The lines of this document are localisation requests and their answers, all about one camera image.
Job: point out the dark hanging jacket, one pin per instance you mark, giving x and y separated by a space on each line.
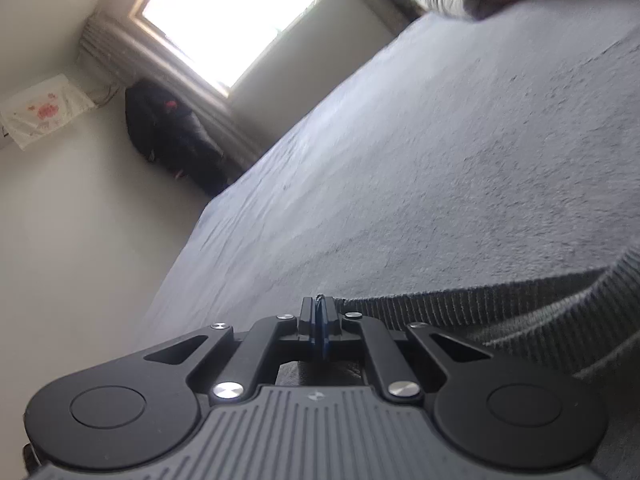
170 135

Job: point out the grey curtain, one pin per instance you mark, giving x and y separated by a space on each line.
150 60

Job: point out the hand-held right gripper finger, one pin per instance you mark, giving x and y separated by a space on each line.
314 330
326 330

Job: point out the floral wall cloth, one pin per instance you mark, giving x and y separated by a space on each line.
45 110

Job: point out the grey knitted sweater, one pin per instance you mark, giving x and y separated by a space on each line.
550 310

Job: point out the window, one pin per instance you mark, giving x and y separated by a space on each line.
225 15

